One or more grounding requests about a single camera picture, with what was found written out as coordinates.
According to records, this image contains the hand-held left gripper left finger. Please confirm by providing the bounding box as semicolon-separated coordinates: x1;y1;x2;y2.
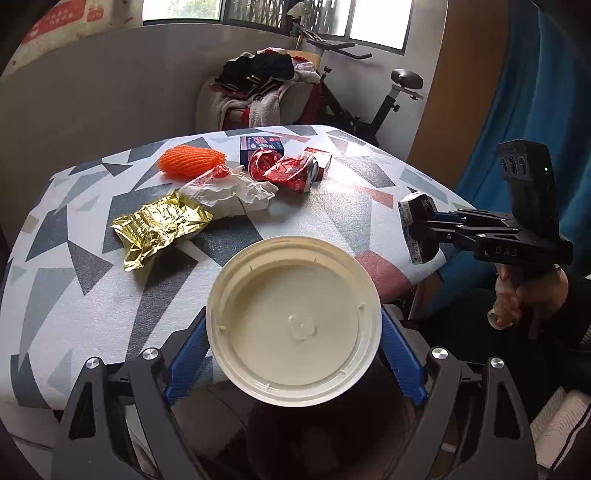
51;307;218;480

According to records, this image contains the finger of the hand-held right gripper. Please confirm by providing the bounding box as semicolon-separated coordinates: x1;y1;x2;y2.
409;222;523;254
429;208;519;232

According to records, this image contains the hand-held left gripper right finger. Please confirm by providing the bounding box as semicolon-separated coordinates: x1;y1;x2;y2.
369;305;541;480

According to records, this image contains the cream round plastic lid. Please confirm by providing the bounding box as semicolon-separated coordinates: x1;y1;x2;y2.
206;235;383;408

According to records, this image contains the blue carton box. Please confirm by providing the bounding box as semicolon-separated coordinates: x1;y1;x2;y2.
239;135;284;166

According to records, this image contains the person's right forearm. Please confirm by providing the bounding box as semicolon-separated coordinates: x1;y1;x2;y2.
540;272;591;384

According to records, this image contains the person's right hand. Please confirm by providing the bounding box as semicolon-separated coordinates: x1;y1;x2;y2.
488;264;568;330

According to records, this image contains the blue curtain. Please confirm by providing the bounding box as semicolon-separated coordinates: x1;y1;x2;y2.
455;0;591;222

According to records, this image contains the geometric patterned tablecloth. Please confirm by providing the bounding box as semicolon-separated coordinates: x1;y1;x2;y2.
0;124;476;409

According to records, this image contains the brown wooden panel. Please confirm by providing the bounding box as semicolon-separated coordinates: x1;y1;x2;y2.
406;0;511;176

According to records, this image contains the black exercise bike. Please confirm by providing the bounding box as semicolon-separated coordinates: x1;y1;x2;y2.
291;23;426;148

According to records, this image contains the gold foil wrapper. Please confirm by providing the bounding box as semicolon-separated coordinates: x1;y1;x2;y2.
111;191;214;273

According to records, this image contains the red and white cigarette box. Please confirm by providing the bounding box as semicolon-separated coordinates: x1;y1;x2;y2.
302;147;333;180

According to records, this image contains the light fabric seat cushion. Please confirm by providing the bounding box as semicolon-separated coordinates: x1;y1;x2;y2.
529;385;591;467

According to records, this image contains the white crumpled paper wrapper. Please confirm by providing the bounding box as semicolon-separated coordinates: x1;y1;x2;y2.
178;165;280;217

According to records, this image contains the crushed red can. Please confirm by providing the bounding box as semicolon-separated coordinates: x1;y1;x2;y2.
248;148;320;192

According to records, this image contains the orange foam fruit net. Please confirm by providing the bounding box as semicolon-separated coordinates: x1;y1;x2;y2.
158;144;227;181

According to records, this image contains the beige chair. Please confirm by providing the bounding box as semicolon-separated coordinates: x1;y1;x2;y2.
196;51;324;132

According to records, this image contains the pile of clothes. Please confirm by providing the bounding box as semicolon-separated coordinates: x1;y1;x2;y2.
210;46;324;130

